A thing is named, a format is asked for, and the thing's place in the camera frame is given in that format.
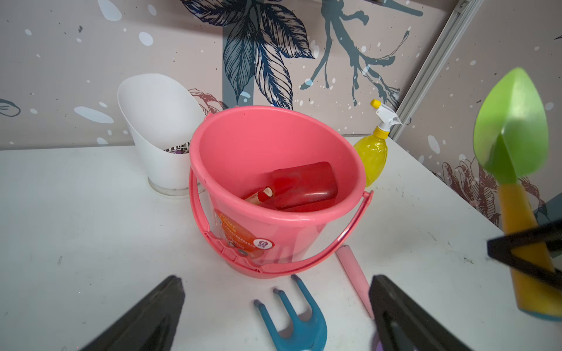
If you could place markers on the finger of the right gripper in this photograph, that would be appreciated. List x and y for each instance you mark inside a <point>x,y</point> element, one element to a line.
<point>501,249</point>

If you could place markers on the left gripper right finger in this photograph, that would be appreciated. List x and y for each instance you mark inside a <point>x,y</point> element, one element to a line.
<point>402,324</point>

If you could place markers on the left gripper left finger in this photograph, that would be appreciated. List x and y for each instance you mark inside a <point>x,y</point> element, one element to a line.
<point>150,325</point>

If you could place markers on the purple toy fork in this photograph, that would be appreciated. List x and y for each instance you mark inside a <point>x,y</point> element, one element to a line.
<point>356,277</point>

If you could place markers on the blue toy rake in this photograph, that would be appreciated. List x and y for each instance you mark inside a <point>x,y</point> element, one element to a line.
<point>306,335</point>

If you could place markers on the green toy spade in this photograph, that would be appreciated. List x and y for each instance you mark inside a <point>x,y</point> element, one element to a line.
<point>511,141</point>

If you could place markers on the yellow spray bottle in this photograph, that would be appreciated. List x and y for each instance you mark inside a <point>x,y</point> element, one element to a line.
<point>372,149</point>

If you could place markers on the red toy shovel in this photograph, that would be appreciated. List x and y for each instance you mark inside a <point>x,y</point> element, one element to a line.
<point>301,188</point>

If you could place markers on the pink plastic bucket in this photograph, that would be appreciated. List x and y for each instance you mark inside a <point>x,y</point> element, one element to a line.
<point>229,153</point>

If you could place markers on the white slanted cup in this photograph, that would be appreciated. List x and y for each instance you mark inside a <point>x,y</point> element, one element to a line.
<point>161,115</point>

